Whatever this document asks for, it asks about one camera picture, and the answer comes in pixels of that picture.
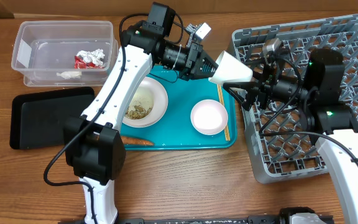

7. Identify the white cup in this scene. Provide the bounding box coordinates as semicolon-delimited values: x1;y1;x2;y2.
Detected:
208;51;253;85

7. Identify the wooden chopstick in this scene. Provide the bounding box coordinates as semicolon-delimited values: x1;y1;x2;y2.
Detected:
217;85;231;141

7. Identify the white tissue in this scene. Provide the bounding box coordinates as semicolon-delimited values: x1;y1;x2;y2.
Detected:
57;71;82;80

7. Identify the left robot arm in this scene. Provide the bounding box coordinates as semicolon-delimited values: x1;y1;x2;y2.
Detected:
62;2;218;223

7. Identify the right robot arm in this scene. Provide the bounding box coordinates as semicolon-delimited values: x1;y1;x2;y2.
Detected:
223;49;358;223

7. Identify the white plate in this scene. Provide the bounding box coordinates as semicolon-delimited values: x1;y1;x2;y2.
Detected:
123;77;168;128

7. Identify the food scraps and rice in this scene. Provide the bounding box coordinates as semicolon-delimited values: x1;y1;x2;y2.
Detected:
125;90;154;120

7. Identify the teal serving tray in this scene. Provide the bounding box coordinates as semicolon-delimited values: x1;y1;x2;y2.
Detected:
120;65;237;151

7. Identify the grey dish rack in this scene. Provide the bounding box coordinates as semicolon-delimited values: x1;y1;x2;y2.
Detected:
228;14;358;184

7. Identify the orange carrot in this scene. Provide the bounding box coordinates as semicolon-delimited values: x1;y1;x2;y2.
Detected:
121;136;154;146

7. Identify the clear plastic bin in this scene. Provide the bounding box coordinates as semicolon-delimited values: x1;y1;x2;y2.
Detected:
11;21;118;87

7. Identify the black tray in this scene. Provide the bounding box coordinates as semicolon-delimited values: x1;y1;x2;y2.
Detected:
9;86;94;149

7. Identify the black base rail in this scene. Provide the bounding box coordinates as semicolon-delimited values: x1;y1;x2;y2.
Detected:
57;207;335;224

